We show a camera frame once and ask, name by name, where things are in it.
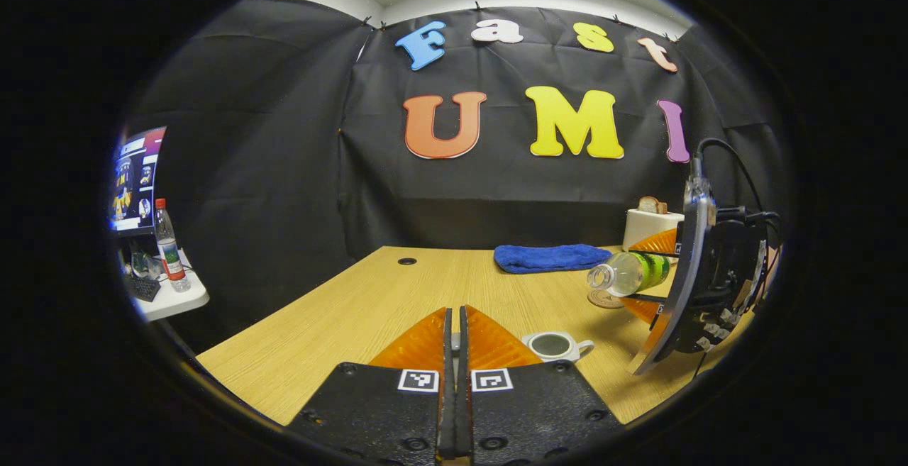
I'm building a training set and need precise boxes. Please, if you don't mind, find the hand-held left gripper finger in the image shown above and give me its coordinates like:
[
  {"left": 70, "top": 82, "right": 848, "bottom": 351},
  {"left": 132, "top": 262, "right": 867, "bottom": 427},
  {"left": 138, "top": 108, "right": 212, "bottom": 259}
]
[
  {"left": 286, "top": 306, "right": 456, "bottom": 465},
  {"left": 456, "top": 306, "right": 626, "bottom": 465}
]

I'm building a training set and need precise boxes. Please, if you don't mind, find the clear green-label water bottle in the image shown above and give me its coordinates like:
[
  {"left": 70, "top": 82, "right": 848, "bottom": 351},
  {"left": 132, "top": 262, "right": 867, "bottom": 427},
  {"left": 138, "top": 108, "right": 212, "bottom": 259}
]
[{"left": 587, "top": 252, "right": 672, "bottom": 298}]

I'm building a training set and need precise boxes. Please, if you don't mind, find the white teacup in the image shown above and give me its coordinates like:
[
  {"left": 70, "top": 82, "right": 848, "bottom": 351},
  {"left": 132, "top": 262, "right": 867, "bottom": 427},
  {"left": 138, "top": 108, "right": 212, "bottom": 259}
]
[{"left": 521, "top": 330, "right": 595, "bottom": 363}]

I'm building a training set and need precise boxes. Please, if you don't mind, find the red-capped plastic bottle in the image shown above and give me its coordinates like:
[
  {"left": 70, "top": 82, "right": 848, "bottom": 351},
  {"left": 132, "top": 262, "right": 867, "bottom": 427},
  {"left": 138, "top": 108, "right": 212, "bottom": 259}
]
[{"left": 155, "top": 199, "right": 192, "bottom": 293}]

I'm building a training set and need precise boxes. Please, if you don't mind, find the white toaster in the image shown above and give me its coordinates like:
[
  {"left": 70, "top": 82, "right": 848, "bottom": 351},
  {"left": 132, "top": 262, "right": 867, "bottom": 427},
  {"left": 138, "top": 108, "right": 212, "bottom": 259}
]
[{"left": 623, "top": 209, "right": 686, "bottom": 251}]

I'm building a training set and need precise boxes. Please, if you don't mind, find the blue towel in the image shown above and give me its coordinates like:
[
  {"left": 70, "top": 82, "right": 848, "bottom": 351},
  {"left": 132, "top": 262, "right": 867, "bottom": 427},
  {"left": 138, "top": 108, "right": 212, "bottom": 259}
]
[{"left": 494, "top": 243, "right": 614, "bottom": 274}]

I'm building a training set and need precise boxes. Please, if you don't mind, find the black backdrop cloth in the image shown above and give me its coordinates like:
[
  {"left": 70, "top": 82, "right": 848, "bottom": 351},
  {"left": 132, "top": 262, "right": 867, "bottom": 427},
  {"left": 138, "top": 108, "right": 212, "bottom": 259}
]
[{"left": 124, "top": 0, "right": 792, "bottom": 353}]

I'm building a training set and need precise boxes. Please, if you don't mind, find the white side table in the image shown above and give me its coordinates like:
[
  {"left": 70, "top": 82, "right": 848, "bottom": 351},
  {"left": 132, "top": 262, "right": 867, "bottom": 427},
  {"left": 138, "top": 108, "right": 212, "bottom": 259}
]
[{"left": 130, "top": 248, "right": 211, "bottom": 323}]

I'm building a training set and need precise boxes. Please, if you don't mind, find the computer monitor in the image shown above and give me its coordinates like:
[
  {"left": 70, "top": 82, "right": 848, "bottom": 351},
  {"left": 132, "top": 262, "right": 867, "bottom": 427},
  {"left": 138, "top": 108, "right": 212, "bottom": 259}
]
[{"left": 109, "top": 126, "right": 168, "bottom": 257}]

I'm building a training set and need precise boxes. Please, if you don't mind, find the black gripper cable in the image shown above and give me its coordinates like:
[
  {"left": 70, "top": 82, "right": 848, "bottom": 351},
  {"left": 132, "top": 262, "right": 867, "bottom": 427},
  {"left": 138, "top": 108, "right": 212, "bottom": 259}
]
[{"left": 692, "top": 138, "right": 782, "bottom": 240}]

